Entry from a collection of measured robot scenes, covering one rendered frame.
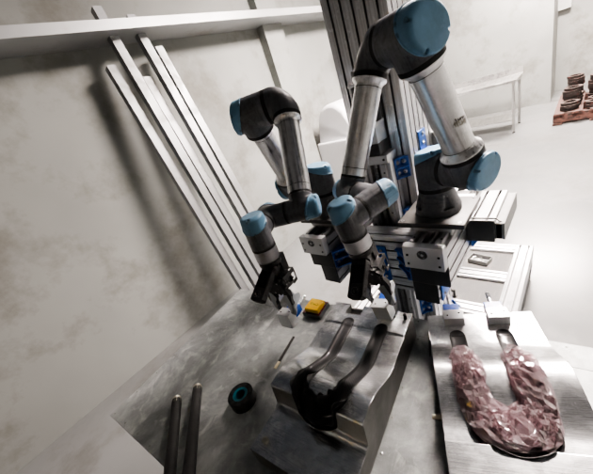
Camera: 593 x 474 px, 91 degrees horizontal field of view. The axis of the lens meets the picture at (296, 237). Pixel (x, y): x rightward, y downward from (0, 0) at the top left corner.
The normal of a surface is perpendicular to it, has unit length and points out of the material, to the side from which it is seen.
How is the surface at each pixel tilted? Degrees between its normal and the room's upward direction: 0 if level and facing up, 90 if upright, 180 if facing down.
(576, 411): 15
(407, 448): 0
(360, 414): 6
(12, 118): 90
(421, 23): 83
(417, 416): 0
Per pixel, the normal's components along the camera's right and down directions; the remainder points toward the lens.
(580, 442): -0.32, -0.85
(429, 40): 0.29, 0.19
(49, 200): 0.72, 0.07
